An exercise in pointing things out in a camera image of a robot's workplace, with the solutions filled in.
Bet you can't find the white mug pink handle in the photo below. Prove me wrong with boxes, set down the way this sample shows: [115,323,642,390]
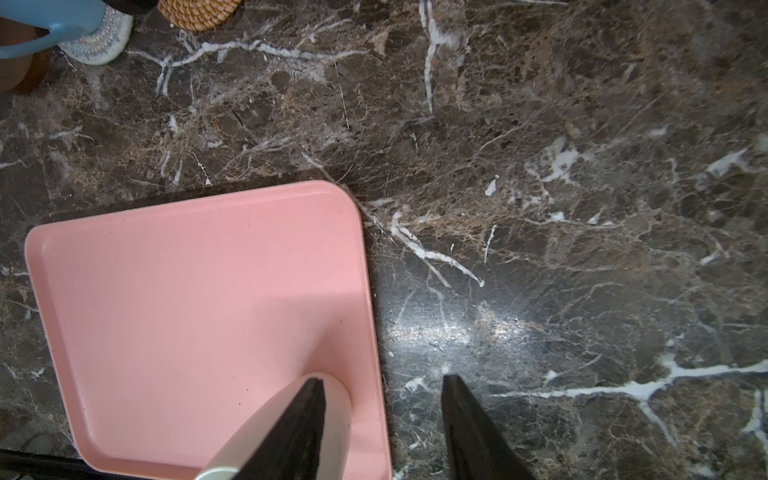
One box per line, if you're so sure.
[197,373,351,480]

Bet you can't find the multicolour woven round coaster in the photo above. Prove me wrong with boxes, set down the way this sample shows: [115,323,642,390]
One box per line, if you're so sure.
[58,6,134,66]

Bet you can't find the rattan woven round coaster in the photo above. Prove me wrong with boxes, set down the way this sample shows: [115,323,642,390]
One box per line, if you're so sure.
[157,0,242,32]

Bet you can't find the pink tray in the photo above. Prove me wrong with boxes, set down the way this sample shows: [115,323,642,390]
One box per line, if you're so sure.
[25,181,393,479]

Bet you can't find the white mug blue handle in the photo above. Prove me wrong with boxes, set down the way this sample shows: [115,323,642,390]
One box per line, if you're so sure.
[1,0,106,59]

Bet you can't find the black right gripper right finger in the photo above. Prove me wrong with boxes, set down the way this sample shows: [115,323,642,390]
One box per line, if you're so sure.
[441,374,534,480]

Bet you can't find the dark brown round coaster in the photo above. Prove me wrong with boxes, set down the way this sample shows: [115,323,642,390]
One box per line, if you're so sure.
[1,18,51,95]

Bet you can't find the black mug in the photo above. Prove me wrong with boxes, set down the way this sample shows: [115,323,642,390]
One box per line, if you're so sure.
[103,0,159,16]

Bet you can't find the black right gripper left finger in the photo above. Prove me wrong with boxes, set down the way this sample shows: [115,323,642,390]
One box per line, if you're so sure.
[234,378,326,480]

